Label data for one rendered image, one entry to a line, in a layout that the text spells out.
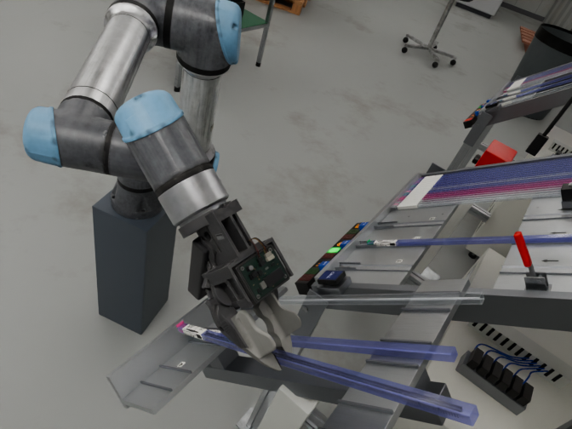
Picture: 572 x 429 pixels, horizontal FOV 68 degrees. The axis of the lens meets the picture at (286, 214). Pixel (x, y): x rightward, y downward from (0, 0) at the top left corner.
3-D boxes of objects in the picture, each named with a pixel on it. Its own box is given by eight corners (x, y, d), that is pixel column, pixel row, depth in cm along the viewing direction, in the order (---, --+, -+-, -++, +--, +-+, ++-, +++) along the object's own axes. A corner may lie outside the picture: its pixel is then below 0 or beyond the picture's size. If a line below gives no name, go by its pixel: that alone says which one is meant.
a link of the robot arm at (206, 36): (165, 161, 126) (175, -27, 84) (216, 170, 129) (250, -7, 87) (157, 192, 119) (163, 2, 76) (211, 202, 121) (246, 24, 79)
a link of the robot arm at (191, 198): (149, 205, 52) (202, 180, 57) (168, 237, 52) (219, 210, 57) (171, 185, 46) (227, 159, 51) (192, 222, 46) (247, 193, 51)
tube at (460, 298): (233, 305, 89) (231, 300, 89) (237, 300, 90) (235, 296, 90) (481, 305, 54) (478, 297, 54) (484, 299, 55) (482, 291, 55)
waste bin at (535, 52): (559, 120, 436) (613, 51, 388) (532, 126, 404) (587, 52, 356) (512, 90, 465) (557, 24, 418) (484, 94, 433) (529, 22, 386)
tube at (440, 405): (179, 332, 73) (176, 327, 73) (185, 328, 74) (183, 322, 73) (472, 426, 35) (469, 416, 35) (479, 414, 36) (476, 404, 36)
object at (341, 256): (323, 303, 101) (313, 277, 99) (422, 192, 147) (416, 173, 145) (327, 303, 101) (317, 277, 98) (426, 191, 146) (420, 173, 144)
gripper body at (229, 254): (252, 314, 46) (196, 217, 45) (217, 320, 53) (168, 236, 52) (298, 278, 51) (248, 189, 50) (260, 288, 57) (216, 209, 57)
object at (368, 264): (323, 294, 100) (319, 282, 99) (423, 185, 146) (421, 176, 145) (398, 299, 87) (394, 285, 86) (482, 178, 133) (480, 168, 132)
